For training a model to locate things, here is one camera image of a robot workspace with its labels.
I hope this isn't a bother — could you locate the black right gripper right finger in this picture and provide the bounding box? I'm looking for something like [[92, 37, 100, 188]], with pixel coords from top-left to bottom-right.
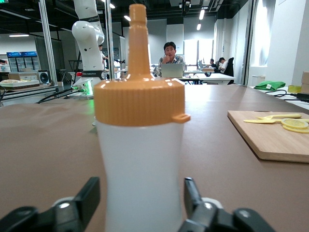
[[180, 177, 236, 232]]

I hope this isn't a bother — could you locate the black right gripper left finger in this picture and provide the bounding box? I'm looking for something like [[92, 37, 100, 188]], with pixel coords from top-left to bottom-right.
[[36, 176, 101, 232]]

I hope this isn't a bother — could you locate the squeeze bottle with orange cap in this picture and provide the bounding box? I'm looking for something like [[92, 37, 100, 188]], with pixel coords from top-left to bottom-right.
[[93, 3, 191, 232]]

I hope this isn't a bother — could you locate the bamboo cutting board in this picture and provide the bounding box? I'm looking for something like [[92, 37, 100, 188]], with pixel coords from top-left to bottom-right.
[[227, 110, 309, 163]]

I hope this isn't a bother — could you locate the yellow plastic knife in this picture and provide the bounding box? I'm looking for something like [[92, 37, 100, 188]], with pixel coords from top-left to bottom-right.
[[243, 118, 283, 124]]

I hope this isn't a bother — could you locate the lemon slice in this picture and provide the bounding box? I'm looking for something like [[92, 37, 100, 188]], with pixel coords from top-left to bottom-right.
[[281, 118, 309, 130], [282, 125, 309, 134]]

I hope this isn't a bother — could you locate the yellow plastic fork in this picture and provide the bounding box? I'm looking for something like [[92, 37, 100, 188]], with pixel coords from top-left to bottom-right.
[[255, 113, 302, 120]]

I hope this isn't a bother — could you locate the white office desk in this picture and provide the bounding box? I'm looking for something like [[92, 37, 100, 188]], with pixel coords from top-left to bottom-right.
[[183, 72, 236, 86]]

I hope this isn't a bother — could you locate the black round speaker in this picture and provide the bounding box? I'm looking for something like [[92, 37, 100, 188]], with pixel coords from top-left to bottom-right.
[[38, 70, 50, 85]]

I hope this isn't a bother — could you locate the white food tray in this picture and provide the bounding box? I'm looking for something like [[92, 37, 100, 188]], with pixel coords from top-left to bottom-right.
[[0, 79, 41, 88]]

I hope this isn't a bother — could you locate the green cloth bag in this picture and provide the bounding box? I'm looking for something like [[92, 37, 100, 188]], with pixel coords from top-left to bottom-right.
[[254, 80, 287, 92]]

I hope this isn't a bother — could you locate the silver laptop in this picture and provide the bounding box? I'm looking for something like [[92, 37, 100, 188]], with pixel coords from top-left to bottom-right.
[[161, 63, 184, 79]]

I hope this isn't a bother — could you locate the black office chair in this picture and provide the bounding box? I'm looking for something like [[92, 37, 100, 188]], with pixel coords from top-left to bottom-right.
[[224, 57, 235, 78]]

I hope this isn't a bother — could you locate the black power adapter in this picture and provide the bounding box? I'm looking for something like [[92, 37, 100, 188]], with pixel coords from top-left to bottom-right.
[[295, 92, 309, 103]]

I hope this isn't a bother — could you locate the seated person in white shirt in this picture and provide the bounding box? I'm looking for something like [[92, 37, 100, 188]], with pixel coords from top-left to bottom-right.
[[216, 57, 229, 73]]

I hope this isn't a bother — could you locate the glass door drinks fridge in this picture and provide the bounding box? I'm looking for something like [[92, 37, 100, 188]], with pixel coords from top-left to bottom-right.
[[6, 51, 41, 73]]

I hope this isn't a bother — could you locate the standing person in white shirt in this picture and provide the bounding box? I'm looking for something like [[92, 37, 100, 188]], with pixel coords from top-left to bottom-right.
[[98, 44, 109, 71]]

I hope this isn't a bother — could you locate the seated man in plaid shirt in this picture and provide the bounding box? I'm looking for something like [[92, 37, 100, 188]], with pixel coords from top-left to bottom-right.
[[154, 41, 185, 78]]

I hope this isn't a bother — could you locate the black cable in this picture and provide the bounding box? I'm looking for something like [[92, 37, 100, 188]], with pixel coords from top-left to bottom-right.
[[36, 87, 74, 104]]

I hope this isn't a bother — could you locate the aluminium frame post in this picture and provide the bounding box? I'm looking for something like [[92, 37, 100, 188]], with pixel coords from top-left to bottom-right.
[[104, 0, 115, 81], [38, 0, 59, 86]]

